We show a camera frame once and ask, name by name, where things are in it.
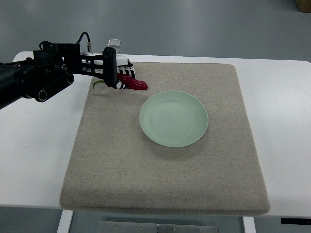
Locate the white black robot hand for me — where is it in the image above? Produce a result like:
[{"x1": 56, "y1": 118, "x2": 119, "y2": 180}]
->
[{"x1": 82, "y1": 52, "x2": 135, "y2": 89}]

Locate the red pepper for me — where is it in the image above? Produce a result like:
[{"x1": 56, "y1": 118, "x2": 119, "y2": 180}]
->
[{"x1": 92, "y1": 74, "x2": 148, "y2": 90}]

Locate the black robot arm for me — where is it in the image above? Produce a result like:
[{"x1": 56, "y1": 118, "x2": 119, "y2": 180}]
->
[{"x1": 0, "y1": 41, "x2": 118, "y2": 108}]

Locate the light green plate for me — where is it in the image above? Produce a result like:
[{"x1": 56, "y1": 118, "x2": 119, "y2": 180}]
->
[{"x1": 139, "y1": 91, "x2": 209, "y2": 148}]

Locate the small clear plastic box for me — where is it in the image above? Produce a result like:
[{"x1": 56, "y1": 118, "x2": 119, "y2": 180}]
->
[{"x1": 107, "y1": 39, "x2": 121, "y2": 48}]

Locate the beige felt mat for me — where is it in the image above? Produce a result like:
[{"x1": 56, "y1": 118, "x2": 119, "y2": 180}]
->
[{"x1": 60, "y1": 62, "x2": 270, "y2": 216}]

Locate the white table leg left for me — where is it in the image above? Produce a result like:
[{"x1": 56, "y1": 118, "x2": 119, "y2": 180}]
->
[{"x1": 57, "y1": 210, "x2": 73, "y2": 233}]

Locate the white table leg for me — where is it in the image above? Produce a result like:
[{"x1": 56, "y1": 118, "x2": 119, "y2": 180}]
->
[
  {"x1": 242, "y1": 216, "x2": 256, "y2": 233},
  {"x1": 57, "y1": 210, "x2": 73, "y2": 233}
]

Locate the cardboard box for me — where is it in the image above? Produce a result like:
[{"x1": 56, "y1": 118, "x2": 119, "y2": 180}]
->
[{"x1": 295, "y1": 0, "x2": 311, "y2": 13}]

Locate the white table leg right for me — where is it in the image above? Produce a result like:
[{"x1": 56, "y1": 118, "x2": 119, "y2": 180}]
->
[{"x1": 242, "y1": 216, "x2": 256, "y2": 233}]

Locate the black table control panel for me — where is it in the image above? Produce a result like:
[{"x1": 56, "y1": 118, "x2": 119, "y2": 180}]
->
[{"x1": 281, "y1": 218, "x2": 311, "y2": 225}]

